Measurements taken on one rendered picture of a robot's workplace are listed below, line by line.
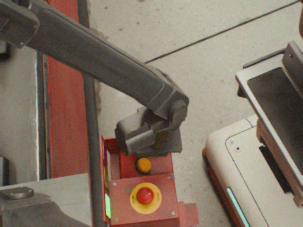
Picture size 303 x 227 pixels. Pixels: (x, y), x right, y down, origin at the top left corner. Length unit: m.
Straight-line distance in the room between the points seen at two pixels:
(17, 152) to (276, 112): 0.56
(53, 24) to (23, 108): 0.50
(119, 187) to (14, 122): 0.28
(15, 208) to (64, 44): 0.22
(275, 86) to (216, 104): 1.14
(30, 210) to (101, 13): 1.84
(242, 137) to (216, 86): 0.46
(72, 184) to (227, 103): 1.25
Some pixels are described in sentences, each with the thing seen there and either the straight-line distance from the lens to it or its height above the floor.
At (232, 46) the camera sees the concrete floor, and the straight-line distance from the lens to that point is 2.07.
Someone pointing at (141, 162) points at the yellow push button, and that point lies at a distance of 1.04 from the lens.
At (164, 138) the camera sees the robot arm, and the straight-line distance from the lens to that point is 0.82.
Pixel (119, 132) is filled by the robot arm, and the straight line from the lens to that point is 0.77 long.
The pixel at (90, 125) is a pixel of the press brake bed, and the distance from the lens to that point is 1.87.
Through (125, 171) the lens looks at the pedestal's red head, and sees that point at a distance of 1.03.
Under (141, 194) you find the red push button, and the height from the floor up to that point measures 0.81.
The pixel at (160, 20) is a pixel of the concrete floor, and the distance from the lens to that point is 2.16.
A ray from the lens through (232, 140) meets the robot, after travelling 1.55.
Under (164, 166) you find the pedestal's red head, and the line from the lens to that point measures 1.06.
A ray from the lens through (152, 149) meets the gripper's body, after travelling 0.88.
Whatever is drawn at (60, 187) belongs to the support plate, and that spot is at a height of 1.00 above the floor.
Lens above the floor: 1.72
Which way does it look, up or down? 65 degrees down
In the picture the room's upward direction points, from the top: 12 degrees counter-clockwise
